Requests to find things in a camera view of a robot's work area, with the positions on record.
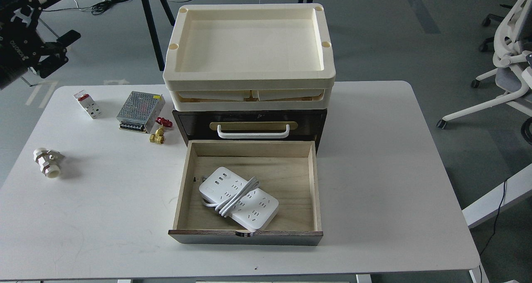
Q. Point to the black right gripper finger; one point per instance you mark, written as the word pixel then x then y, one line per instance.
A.
pixel 68 38

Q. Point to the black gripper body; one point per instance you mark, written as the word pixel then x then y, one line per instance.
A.
pixel 22 48

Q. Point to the white power strip with cable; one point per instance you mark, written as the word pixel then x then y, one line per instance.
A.
pixel 242 200

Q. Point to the white red circuit breaker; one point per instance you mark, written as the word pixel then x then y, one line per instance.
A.
pixel 88 104

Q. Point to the metal mesh power supply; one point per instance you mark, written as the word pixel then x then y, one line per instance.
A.
pixel 140 111

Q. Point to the white plastic pipe fitting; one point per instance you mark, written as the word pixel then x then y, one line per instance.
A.
pixel 48 159

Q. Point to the cream plastic stacking tray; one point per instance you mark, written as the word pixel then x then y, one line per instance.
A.
pixel 250 57

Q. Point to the open wooden drawer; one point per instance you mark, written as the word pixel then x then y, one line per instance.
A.
pixel 287 170

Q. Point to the white office chair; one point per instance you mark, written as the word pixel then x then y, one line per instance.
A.
pixel 512 71

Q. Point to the brass valve with red handle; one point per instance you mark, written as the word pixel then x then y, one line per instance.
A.
pixel 158 137

